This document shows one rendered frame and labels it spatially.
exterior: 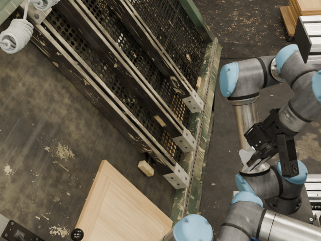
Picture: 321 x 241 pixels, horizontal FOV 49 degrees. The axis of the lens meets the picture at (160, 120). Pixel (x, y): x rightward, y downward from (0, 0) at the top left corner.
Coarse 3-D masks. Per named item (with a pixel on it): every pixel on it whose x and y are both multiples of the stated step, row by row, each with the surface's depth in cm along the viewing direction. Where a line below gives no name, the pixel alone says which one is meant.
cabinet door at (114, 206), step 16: (96, 176) 132; (112, 176) 138; (96, 192) 129; (112, 192) 136; (128, 192) 143; (96, 208) 127; (112, 208) 134; (128, 208) 141; (144, 208) 148; (80, 224) 119; (96, 224) 125; (112, 224) 132; (128, 224) 139; (144, 224) 146; (160, 224) 155; (96, 240) 123; (112, 240) 129; (128, 240) 136; (144, 240) 144
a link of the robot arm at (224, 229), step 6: (222, 228) 83; (228, 228) 82; (234, 228) 81; (222, 234) 81; (228, 234) 80; (234, 234) 80; (240, 234) 80; (216, 240) 78; (222, 240) 80; (228, 240) 79; (234, 240) 79; (240, 240) 80; (246, 240) 81
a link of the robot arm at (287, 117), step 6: (282, 108) 89; (288, 108) 86; (282, 114) 88; (288, 114) 86; (294, 114) 93; (282, 120) 88; (288, 120) 87; (294, 120) 86; (300, 120) 85; (288, 126) 87; (294, 126) 86; (300, 126) 86; (306, 126) 87
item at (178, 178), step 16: (16, 16) 118; (32, 16) 114; (48, 32) 124; (48, 48) 125; (64, 48) 129; (64, 64) 129; (80, 64) 133; (80, 80) 134; (96, 80) 137; (96, 96) 138; (112, 96) 142; (112, 112) 143; (128, 112) 148; (128, 128) 148; (144, 128) 154; (144, 144) 154; (160, 160) 160; (176, 176) 167
